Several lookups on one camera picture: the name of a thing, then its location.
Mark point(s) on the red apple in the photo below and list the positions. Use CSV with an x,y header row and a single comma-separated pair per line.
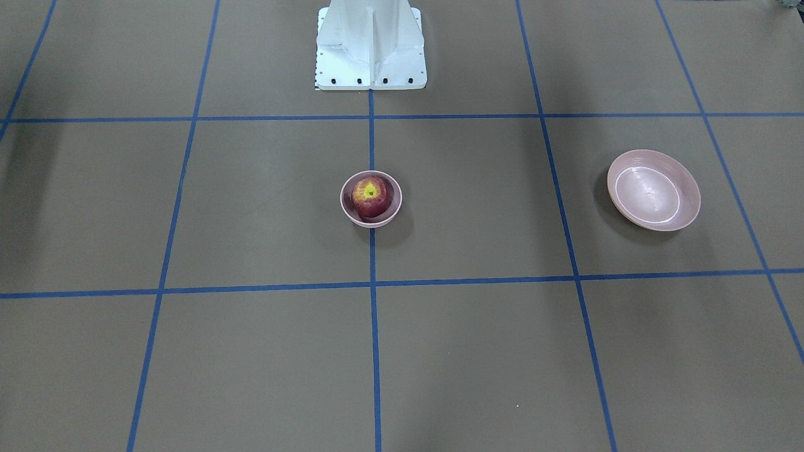
x,y
371,196

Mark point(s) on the pink bowl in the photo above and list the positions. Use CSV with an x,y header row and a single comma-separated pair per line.
x,y
381,220

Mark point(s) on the pink plate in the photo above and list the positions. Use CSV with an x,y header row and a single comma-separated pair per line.
x,y
653,190

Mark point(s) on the brown paper table cover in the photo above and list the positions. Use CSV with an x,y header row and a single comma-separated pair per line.
x,y
178,273

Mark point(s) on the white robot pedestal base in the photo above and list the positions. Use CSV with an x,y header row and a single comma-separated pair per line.
x,y
370,45

